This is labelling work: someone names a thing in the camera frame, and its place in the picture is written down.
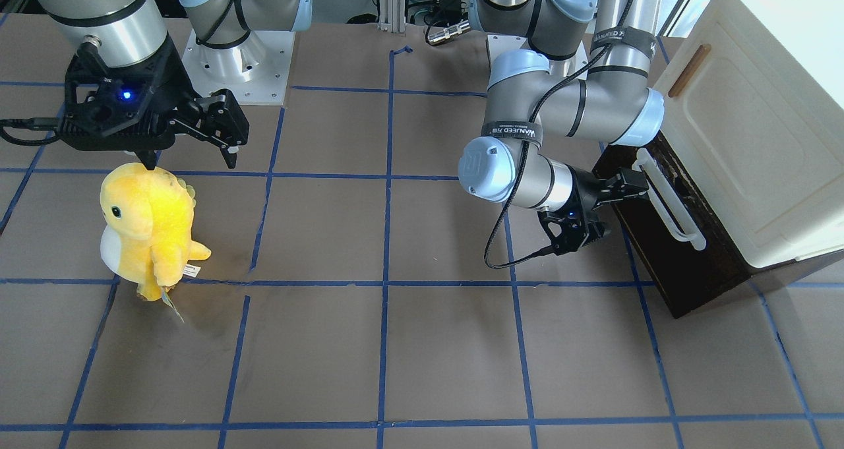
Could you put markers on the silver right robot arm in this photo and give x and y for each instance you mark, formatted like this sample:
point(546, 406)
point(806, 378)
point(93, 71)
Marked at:
point(125, 32)

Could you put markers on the cream plastic storage box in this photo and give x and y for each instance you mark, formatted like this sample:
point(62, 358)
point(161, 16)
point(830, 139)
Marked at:
point(753, 110)

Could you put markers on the dark brown wooden drawer cabinet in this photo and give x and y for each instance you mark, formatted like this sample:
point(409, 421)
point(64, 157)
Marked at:
point(686, 278)

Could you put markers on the yellow plush dinosaur toy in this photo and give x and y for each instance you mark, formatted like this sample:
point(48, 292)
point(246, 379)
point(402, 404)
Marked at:
point(148, 237)

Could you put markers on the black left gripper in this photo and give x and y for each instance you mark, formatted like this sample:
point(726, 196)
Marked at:
point(589, 190)

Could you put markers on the white drawer handle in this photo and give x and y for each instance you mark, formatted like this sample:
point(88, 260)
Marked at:
point(666, 202)

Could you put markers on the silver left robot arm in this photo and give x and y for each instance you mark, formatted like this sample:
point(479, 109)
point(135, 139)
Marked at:
point(582, 74)

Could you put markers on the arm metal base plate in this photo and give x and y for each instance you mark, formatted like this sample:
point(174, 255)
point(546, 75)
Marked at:
point(513, 55)
point(255, 71)

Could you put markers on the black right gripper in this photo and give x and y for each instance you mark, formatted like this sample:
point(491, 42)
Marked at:
point(177, 88)

